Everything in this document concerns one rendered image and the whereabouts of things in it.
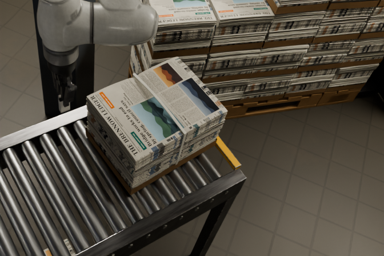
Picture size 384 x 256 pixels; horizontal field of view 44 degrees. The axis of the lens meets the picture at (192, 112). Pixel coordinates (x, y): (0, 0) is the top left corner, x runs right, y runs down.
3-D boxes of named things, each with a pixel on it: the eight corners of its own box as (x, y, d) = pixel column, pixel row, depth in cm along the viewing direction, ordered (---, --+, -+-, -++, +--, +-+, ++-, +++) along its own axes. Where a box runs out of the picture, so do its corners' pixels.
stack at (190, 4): (126, 82, 293) (137, -32, 228) (292, 63, 329) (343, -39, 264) (140, 132, 272) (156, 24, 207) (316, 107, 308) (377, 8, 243)
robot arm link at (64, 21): (37, 54, 117) (92, 55, 120) (31, 4, 105) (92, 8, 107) (40, 23, 123) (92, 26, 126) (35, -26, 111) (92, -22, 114)
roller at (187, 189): (115, 104, 183) (119, 110, 187) (182, 202, 162) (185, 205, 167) (126, 97, 183) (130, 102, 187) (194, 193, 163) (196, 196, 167)
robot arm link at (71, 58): (69, 23, 125) (70, 39, 130) (35, 33, 121) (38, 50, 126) (85, 46, 121) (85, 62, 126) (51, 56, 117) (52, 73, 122)
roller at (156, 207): (83, 119, 178) (92, 121, 182) (148, 222, 157) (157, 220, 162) (92, 110, 176) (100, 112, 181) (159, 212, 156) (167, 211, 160)
